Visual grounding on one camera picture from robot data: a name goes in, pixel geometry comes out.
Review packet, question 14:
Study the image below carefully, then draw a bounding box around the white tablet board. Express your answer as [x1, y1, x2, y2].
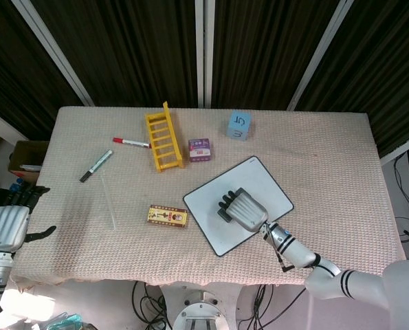
[182, 155, 295, 258]

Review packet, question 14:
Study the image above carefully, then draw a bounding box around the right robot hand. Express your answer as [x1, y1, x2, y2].
[217, 187, 269, 232]

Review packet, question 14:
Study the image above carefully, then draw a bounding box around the small purple carton box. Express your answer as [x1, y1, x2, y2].
[188, 138, 212, 163]

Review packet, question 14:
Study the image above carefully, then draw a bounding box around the blue numbered foam cube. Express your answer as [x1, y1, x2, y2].
[226, 110, 253, 142]

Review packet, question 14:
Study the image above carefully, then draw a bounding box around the white robot torso base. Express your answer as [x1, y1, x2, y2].
[157, 280, 248, 330]

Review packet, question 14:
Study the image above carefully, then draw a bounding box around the clear plastic tube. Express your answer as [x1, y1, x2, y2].
[100, 174, 118, 231]

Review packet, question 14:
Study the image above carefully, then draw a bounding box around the black cable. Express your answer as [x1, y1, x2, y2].
[392, 156, 409, 243]

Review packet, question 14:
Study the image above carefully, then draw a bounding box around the black-capped marker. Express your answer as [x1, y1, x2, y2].
[79, 149, 114, 183]

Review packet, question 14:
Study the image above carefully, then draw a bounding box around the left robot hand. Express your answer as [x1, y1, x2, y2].
[0, 185, 58, 254]

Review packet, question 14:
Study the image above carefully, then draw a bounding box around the pink woven tablecloth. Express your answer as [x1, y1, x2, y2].
[10, 105, 408, 287]

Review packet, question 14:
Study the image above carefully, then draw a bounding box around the brown cardboard box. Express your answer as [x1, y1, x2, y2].
[7, 140, 49, 182]

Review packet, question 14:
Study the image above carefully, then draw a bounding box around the yellow red card box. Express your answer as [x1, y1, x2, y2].
[146, 204, 188, 228]

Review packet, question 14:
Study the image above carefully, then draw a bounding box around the yellow plastic rack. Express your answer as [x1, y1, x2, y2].
[144, 101, 185, 173]

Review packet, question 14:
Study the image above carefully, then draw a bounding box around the red-capped marker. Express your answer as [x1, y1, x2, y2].
[112, 137, 153, 149]

